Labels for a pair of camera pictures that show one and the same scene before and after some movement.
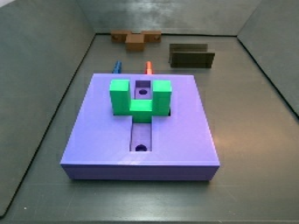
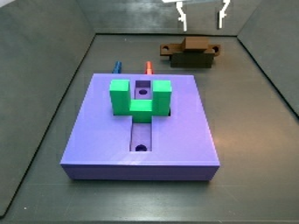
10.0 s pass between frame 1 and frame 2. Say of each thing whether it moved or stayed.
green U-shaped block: stayed
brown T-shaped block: moved
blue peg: stayed
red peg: stayed
